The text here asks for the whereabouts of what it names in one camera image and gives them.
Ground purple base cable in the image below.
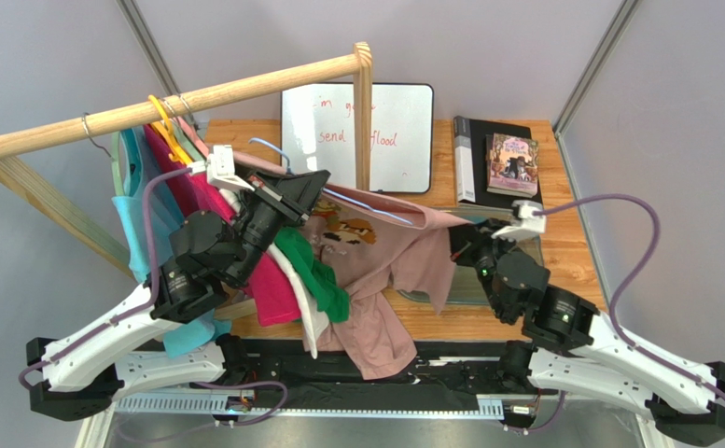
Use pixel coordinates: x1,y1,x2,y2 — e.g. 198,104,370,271
113,378,290,443

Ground light blue t shirt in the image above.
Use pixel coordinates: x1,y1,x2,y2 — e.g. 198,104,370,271
112,127,231,357

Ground clear blue plastic tub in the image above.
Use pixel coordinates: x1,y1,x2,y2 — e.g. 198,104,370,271
396,207,547,307

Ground illustrated paperback book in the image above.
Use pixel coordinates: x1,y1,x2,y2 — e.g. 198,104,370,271
486,133,539,198

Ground yellow plastic hanger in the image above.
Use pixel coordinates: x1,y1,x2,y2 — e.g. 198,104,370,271
147,95,193,165

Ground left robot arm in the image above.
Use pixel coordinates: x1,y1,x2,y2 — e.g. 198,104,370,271
26,170,330,422

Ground pale green hanger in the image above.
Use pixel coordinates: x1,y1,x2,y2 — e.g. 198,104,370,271
159,99,205,162

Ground light blue wire hanger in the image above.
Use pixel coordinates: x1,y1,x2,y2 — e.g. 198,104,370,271
248,137,413,226

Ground white board with red writing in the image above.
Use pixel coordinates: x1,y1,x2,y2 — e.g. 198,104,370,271
281,83,434,194

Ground black binder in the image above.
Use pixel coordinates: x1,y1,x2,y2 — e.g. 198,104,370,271
453,116,543,211

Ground white t shirt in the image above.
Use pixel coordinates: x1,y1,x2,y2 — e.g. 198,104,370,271
242,243,329,358

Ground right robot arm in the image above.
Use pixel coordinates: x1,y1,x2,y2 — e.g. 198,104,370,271
450,219,725,447

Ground green t shirt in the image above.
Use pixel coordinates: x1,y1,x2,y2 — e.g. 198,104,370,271
274,227,350,323

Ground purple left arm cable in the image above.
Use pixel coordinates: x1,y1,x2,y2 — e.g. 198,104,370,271
18,166,197,393

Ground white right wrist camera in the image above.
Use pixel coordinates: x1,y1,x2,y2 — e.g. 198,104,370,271
492,200,547,243

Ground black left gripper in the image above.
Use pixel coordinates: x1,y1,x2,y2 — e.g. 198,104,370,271
225,168,328,285

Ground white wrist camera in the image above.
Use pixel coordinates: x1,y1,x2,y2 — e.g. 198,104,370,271
492,200,547,243
188,145,255,192

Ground wooden clothes rack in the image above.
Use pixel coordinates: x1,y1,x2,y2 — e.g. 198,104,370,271
0,41,376,322

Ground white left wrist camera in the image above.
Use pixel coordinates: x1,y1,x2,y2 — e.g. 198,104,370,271
188,145,255,192

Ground pink hanger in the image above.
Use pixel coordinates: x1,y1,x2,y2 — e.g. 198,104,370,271
177,93,210,159

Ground magenta t shirt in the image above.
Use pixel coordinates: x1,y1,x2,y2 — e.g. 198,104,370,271
143,125,301,327

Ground dusty pink t shirt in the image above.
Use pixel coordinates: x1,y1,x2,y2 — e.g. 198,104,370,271
232,150,472,382

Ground sage green hanger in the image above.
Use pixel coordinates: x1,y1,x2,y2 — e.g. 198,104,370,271
81,112,126,197

